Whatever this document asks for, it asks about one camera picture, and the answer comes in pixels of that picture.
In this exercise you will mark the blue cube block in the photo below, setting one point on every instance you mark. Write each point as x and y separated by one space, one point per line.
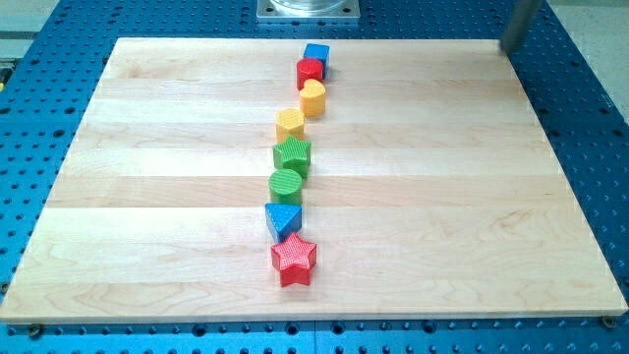
319 52

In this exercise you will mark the green cylinder block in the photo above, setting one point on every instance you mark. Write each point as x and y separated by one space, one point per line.
285 187

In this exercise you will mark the green star block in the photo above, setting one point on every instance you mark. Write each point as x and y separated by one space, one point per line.
294 154

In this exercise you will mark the blue triangle block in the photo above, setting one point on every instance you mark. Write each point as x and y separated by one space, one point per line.
282 220

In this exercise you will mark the yellow hexagon block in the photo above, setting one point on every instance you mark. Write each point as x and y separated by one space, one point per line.
289 122

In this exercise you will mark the yellow heart block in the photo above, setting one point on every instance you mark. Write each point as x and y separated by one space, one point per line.
313 98

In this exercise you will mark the red star block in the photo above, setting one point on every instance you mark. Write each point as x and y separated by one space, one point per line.
294 259

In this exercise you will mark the red cylinder block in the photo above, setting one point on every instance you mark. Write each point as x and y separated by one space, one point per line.
308 69

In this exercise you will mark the light wooden board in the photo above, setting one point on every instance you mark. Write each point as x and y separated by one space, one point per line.
433 193

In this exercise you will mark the grey metal pusher rod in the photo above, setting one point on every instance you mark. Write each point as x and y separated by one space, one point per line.
520 22

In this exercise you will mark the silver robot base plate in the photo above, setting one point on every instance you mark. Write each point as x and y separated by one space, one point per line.
308 9

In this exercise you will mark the blue perforated metal table frame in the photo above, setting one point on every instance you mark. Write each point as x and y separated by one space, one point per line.
49 91

